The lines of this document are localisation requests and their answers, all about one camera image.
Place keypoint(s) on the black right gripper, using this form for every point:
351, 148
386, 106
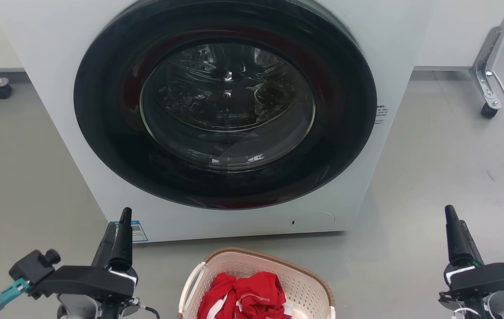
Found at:
491, 279

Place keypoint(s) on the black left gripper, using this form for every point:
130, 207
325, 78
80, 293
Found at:
83, 281

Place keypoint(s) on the white perforated laundry basket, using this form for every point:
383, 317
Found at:
305, 283

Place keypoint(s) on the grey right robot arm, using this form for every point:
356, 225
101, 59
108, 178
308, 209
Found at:
478, 308

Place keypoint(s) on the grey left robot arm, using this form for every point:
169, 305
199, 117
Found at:
79, 308

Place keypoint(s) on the blue energy label sticker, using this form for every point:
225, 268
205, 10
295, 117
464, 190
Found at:
139, 232

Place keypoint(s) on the round black washer door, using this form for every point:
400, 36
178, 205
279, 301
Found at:
106, 110

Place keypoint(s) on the black caster wheel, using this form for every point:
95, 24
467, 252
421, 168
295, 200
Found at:
489, 111
1, 91

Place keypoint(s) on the red garment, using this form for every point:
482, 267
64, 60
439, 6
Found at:
252, 297

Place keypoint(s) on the small printed text label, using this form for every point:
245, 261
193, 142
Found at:
381, 114

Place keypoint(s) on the white front-load washing machine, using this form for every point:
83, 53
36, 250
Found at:
48, 88

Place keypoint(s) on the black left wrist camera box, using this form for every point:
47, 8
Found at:
32, 266

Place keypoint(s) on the teal left camera connector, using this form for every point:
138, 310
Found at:
9, 294

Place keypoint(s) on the long grey metal frame leg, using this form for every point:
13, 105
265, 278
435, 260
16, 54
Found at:
484, 66

